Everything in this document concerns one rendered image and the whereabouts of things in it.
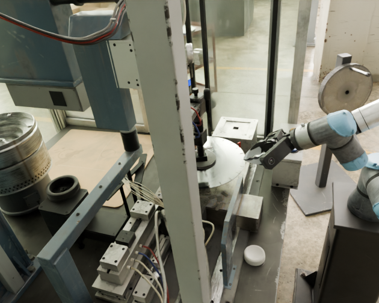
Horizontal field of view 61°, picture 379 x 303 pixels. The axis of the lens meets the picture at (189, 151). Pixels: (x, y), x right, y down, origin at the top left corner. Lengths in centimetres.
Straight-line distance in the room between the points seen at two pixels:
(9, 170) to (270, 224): 99
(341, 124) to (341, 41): 323
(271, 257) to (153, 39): 96
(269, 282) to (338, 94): 131
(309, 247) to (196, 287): 168
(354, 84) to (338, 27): 202
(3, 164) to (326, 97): 168
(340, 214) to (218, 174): 49
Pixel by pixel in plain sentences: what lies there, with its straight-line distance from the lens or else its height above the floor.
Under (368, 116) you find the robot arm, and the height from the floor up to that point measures 116.
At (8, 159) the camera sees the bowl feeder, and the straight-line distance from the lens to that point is 133.
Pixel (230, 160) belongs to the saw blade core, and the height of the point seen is 95.
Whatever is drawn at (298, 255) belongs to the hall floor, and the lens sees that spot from 213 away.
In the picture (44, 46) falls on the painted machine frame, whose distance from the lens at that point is 104.
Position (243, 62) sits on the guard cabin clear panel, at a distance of 149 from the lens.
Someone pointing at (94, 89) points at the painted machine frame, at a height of 134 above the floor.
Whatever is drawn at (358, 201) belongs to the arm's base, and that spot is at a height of 80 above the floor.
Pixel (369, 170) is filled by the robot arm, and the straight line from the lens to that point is 124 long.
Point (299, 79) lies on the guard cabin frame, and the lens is 147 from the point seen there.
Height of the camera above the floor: 167
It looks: 35 degrees down
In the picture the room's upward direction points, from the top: 6 degrees counter-clockwise
